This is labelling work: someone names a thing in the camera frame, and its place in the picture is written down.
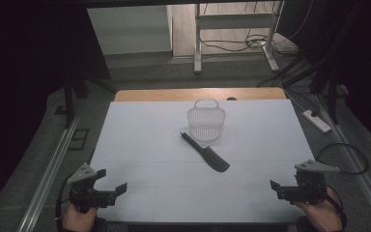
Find black floor socket frame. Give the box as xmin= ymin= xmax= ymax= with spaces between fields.
xmin=67 ymin=128 xmax=90 ymax=152

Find white metal stand frame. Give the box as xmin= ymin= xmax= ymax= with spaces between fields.
xmin=193 ymin=0 xmax=285 ymax=75

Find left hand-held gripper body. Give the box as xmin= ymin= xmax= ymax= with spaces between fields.
xmin=67 ymin=162 xmax=119 ymax=214

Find black comb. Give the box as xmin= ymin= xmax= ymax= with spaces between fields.
xmin=180 ymin=130 xmax=231 ymax=173

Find black tripod stand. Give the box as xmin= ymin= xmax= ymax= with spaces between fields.
xmin=53 ymin=69 xmax=118 ymax=130
xmin=281 ymin=56 xmax=350 ymax=126

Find black looped cable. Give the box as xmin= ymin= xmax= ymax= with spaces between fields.
xmin=315 ymin=142 xmax=370 ymax=176

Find white power strip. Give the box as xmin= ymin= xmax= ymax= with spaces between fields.
xmin=302 ymin=109 xmax=332 ymax=134

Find white plastic basket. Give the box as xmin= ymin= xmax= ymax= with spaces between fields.
xmin=186 ymin=98 xmax=227 ymax=143

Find wooden table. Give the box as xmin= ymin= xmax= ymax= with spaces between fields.
xmin=113 ymin=86 xmax=288 ymax=102

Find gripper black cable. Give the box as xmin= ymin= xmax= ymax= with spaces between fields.
xmin=54 ymin=173 xmax=75 ymax=232
xmin=326 ymin=185 xmax=348 ymax=229

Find tangled black floor cables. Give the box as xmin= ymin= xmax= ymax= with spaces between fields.
xmin=199 ymin=30 xmax=299 ymax=58

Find metal floor rail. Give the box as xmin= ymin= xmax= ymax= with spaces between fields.
xmin=16 ymin=114 xmax=82 ymax=232
xmin=313 ymin=94 xmax=371 ymax=230

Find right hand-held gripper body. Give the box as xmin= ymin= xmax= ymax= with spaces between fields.
xmin=277 ymin=159 xmax=341 ymax=205

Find person's left hand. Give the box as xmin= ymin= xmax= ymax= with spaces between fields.
xmin=62 ymin=203 xmax=100 ymax=232

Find person's right hand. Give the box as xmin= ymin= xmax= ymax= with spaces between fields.
xmin=291 ymin=187 xmax=345 ymax=232

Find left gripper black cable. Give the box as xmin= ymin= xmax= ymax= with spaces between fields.
xmin=54 ymin=173 xmax=75 ymax=232

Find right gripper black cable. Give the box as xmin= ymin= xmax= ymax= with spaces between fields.
xmin=326 ymin=185 xmax=348 ymax=229

